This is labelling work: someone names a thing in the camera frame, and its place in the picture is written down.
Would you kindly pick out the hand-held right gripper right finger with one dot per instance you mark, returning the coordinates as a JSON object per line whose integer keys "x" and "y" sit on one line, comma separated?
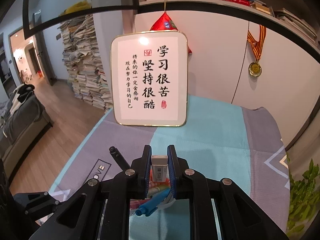
{"x": 172, "y": 170}

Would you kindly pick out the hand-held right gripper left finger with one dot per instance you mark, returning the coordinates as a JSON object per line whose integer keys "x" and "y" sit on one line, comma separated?
{"x": 148, "y": 170}

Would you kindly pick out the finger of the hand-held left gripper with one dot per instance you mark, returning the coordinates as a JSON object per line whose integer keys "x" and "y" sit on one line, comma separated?
{"x": 37, "y": 203}

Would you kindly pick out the white eraser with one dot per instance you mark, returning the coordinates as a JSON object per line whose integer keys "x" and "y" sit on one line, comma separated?
{"x": 159, "y": 167}

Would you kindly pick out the black pen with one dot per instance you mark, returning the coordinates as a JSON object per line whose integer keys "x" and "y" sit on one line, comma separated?
{"x": 121, "y": 161}

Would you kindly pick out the blue pen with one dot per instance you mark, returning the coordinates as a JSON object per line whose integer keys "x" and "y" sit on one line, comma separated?
{"x": 155, "y": 202}

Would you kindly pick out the red pen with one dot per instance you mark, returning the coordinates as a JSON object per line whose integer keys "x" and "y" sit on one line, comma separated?
{"x": 136, "y": 204}

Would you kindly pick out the frosted plastic cup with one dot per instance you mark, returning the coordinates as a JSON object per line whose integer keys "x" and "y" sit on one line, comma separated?
{"x": 160, "y": 226}

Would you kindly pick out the grey sofa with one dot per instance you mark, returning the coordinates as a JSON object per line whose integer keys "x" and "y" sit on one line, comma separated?
{"x": 22, "y": 130}

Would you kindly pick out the framed calligraphy sign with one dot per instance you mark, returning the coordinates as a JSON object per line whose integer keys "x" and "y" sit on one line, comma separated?
{"x": 150, "y": 80}

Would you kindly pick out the black and white clothes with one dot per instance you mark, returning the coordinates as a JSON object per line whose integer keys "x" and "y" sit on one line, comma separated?
{"x": 21, "y": 97}

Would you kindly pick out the tall pile of books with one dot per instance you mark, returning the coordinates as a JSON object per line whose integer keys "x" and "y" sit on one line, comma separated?
{"x": 85, "y": 67}

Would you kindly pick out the gold medal with striped ribbon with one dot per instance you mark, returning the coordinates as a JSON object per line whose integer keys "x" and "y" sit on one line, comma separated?
{"x": 255, "y": 68}

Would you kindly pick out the green potted plant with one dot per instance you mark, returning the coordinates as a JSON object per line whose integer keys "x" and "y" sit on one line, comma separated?
{"x": 302, "y": 200}

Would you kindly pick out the red hanging ornament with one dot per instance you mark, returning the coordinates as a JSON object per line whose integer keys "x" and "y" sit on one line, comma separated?
{"x": 162, "y": 22}

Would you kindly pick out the stack of papers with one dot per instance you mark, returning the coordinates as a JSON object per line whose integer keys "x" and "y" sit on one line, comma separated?
{"x": 295, "y": 22}

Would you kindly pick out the black wall switch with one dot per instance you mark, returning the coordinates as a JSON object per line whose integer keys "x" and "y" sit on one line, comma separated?
{"x": 58, "y": 37}

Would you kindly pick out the wall bookshelf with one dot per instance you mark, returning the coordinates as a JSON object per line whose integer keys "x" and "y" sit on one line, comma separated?
{"x": 225, "y": 7}

